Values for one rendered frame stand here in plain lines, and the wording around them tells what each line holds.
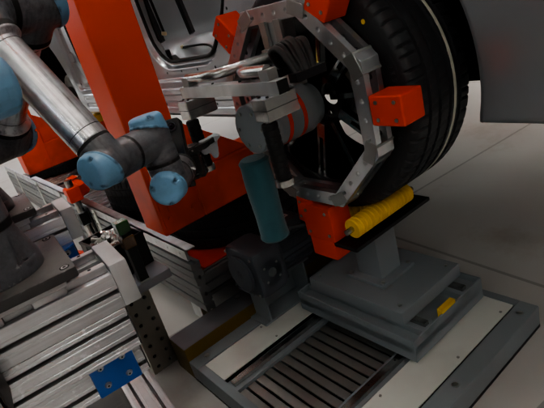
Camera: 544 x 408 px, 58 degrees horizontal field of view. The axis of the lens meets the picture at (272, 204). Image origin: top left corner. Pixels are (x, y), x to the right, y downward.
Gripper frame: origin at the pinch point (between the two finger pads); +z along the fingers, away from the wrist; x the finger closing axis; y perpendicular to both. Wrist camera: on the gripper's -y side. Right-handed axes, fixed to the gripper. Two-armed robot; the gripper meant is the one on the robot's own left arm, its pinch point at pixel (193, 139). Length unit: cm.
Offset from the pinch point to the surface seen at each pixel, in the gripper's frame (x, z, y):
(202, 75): 9.6, -6.6, -15.9
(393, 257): 46, 12, 57
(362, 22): 49, -12, -17
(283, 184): 23.4, -28.4, 9.6
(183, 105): 1.4, -2.6, -9.8
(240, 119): 15.3, -7.3, -3.1
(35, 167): -145, 162, 21
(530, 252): 100, 41, 86
